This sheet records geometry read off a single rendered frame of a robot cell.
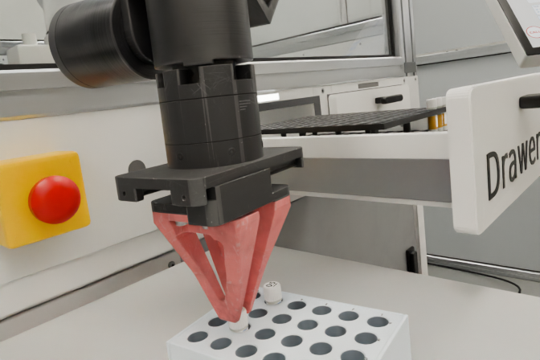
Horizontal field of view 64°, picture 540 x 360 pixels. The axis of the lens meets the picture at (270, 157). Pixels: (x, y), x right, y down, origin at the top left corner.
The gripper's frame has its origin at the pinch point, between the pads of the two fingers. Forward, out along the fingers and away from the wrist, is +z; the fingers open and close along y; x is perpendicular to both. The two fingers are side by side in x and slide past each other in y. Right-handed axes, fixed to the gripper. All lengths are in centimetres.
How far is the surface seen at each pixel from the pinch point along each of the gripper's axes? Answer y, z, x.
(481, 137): -16.1, -7.9, 12.0
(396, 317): -4.8, 1.4, 8.7
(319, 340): -0.7, 1.5, 5.5
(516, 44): -106, -19, 7
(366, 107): -59, -9, -14
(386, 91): -68, -11, -13
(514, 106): -25.7, -9.4, 13.3
